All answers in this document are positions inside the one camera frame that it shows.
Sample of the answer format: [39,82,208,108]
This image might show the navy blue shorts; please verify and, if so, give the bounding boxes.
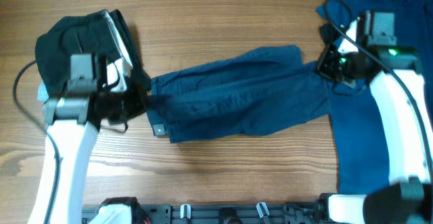
[147,45,331,143]

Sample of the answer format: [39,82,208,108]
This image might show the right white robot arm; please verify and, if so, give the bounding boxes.
[314,11,432,223]

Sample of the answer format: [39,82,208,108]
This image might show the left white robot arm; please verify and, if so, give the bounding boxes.
[28,53,141,223]

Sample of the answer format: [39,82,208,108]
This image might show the black folded clothes pile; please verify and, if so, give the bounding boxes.
[35,9,151,95]

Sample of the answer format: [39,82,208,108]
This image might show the black garment under shirt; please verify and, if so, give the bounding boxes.
[319,23,340,45]

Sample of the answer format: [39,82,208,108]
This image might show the light blue cloth corner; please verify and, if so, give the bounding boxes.
[37,82,49,103]

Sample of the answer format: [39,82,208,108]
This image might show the blue polo shirt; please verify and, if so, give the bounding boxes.
[317,0,432,194]

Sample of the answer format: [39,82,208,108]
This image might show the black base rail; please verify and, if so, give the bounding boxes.
[82,200,325,224]

